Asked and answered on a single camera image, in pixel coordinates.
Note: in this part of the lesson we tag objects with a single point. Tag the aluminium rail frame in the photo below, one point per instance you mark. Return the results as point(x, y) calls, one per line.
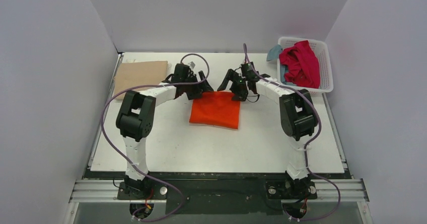
point(103, 191)

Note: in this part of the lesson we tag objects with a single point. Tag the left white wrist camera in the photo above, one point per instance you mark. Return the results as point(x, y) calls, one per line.
point(190, 64)

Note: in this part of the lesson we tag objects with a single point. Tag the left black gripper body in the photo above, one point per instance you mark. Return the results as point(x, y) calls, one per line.
point(194, 89)

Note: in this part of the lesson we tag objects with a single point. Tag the crimson red t shirt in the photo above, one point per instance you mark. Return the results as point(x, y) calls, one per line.
point(302, 64)

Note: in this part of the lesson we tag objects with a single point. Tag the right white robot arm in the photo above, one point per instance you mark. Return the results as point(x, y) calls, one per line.
point(296, 110)

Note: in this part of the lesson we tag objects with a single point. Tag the folded beige t shirt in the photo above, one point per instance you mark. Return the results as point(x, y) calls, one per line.
point(139, 73)

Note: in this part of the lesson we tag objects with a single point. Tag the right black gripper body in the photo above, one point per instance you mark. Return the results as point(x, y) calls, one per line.
point(237, 86)

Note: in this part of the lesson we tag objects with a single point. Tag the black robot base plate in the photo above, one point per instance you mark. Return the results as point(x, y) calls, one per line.
point(222, 193)

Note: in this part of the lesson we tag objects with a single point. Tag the teal blue t shirt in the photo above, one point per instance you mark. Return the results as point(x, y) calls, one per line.
point(274, 53)

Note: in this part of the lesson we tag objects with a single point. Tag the orange t shirt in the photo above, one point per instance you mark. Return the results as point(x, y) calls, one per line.
point(216, 109)

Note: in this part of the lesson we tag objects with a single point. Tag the white plastic laundry basket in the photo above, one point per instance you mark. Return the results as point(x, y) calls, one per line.
point(320, 49)

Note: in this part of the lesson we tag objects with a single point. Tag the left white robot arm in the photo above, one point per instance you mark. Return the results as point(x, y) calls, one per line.
point(135, 119)

